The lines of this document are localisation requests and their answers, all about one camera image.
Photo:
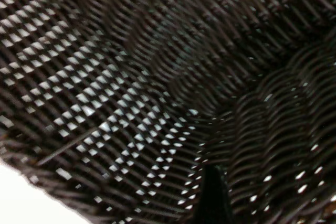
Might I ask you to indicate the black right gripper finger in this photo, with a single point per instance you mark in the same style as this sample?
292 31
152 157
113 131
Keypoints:
213 200

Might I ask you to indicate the dark brown wicker basket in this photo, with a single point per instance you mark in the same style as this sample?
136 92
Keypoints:
110 58

